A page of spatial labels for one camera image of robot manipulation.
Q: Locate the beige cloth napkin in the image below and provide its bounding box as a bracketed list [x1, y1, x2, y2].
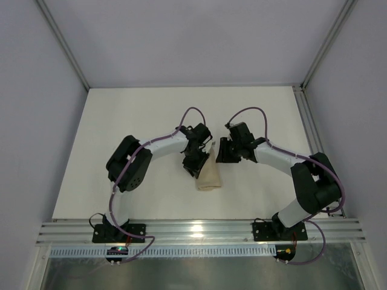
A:
[195, 148, 222, 192]

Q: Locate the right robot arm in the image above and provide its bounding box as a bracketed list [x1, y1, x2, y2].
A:
[216, 122, 345, 239]

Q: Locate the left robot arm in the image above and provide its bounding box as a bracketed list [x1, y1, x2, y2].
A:
[102, 123, 212, 228]

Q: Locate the right black controller board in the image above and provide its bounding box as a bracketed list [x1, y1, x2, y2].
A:
[274, 245, 296, 263]

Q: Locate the black controller board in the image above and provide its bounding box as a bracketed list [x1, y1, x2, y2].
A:
[105, 246, 128, 265]
[274, 245, 296, 263]

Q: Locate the left black controller board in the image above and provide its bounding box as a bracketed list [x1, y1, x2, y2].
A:
[105, 246, 128, 265]

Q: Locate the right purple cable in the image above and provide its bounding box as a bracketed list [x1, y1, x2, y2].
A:
[226, 107, 347, 266]

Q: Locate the purple cable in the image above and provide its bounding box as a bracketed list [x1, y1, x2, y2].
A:
[109, 107, 209, 263]
[226, 107, 347, 266]

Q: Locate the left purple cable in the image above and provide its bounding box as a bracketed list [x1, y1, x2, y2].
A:
[109, 107, 209, 263]

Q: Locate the right side aluminium rail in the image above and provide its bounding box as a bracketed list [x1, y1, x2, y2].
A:
[291, 85, 345, 218]

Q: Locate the aluminium rail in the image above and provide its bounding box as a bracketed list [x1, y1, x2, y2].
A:
[36, 217, 366, 246]
[291, 85, 345, 218]

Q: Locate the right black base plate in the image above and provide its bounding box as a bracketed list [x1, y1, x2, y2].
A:
[252, 218, 308, 242]

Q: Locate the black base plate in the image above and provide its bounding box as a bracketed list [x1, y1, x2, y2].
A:
[92, 222, 146, 243]
[252, 218, 308, 242]

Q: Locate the slotted cable duct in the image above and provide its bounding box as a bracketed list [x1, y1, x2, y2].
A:
[50, 244, 275, 259]

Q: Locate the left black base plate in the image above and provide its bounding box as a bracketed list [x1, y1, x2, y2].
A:
[92, 222, 146, 243]

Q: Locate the aluminium front rail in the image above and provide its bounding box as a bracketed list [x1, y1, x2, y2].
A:
[36, 217, 366, 246]

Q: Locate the right aluminium frame post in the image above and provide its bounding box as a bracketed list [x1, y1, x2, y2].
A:
[301, 0, 358, 90]

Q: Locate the aluminium frame post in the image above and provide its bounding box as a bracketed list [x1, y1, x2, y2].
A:
[34, 0, 91, 92]
[301, 0, 358, 90]

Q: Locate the left aluminium frame post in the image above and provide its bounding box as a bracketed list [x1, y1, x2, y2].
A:
[34, 0, 91, 92]

